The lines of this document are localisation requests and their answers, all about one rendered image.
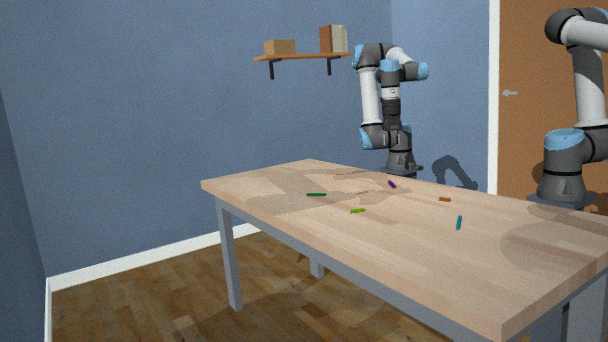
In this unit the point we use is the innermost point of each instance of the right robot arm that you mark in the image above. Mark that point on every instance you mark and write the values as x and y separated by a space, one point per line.
369 64

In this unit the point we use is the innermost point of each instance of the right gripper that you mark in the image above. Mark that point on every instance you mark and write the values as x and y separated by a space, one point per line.
391 110

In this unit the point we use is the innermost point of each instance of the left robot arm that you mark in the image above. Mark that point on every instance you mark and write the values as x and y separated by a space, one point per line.
587 142

